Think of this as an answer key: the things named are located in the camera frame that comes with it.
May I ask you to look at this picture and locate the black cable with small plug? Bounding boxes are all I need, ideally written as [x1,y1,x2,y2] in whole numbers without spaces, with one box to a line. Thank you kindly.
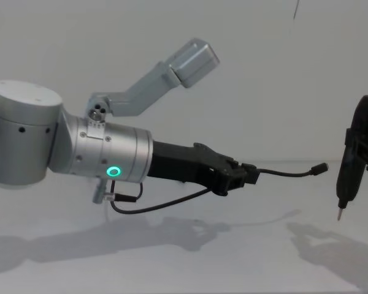
[256,162,329,178]

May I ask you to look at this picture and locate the white table cloth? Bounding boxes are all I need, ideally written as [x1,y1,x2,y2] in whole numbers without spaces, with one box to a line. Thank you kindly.
[0,158,368,294]

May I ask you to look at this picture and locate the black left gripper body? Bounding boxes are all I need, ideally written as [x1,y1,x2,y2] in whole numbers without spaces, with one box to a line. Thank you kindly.
[146,140,235,192]

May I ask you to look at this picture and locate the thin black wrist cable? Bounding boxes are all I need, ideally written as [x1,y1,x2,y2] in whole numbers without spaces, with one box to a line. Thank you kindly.
[105,179,211,216]

